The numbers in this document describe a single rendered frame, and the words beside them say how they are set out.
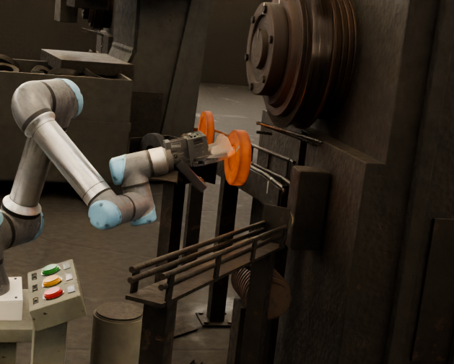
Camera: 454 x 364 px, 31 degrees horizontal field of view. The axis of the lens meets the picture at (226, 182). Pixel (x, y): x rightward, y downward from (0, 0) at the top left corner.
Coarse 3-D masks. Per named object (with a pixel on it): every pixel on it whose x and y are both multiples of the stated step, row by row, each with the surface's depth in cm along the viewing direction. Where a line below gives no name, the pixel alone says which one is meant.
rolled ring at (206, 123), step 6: (204, 114) 363; (210, 114) 361; (204, 120) 368; (210, 120) 358; (198, 126) 372; (204, 126) 371; (210, 126) 357; (204, 132) 372; (210, 132) 357; (210, 138) 358
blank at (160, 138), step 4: (144, 136) 304; (148, 136) 302; (152, 136) 300; (156, 136) 298; (160, 136) 299; (144, 140) 304; (148, 140) 302; (152, 140) 300; (156, 140) 298; (160, 140) 297; (140, 144) 306; (144, 144) 304; (148, 144) 302; (152, 144) 300; (156, 144) 298; (160, 144) 296; (140, 148) 307; (144, 148) 304; (148, 148) 304; (152, 148) 305
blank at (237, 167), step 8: (232, 136) 230; (240, 136) 224; (248, 136) 225; (232, 144) 229; (240, 144) 223; (248, 144) 223; (240, 152) 222; (248, 152) 223; (224, 160) 236; (232, 160) 233; (240, 160) 222; (248, 160) 223; (224, 168) 235; (232, 168) 228; (240, 168) 223; (248, 168) 223; (232, 176) 227; (240, 176) 224; (232, 184) 228; (240, 184) 228
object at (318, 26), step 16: (320, 0) 236; (320, 16) 233; (320, 32) 232; (320, 48) 232; (320, 64) 233; (304, 80) 236; (320, 80) 235; (304, 96) 236; (320, 96) 239; (288, 112) 248; (304, 112) 243
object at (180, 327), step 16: (160, 176) 301; (176, 176) 303; (208, 176) 301; (176, 192) 302; (176, 208) 303; (160, 224) 307; (176, 224) 305; (160, 240) 308; (176, 240) 307; (160, 272) 309; (176, 320) 323; (176, 336) 309
